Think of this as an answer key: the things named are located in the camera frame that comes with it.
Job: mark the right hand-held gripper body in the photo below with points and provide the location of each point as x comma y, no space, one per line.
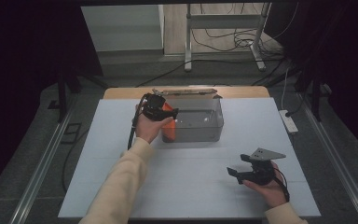
262,174

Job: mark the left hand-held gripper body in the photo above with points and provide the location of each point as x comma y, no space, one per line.
154,107

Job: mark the orange phone case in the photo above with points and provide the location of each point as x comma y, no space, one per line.
169,131

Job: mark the clear plastic storage box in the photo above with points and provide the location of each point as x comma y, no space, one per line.
199,130

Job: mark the person's right hand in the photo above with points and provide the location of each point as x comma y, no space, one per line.
272,193

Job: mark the person's left hand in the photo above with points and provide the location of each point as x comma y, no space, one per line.
147,129

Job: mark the white power strip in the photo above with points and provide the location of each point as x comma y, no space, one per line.
289,123

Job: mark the white table board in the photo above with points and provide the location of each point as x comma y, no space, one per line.
105,149

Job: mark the white metal stand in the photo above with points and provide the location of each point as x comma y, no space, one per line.
188,37

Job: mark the white panel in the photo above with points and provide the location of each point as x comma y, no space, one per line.
124,28

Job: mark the black stand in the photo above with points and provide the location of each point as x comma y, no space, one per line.
62,93
315,93

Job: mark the dark curtain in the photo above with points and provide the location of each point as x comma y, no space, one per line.
348,62
21,77

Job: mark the aluminium floor rail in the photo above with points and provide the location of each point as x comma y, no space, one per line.
40,171
335,155

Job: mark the black floor frame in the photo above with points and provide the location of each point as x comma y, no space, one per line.
71,133

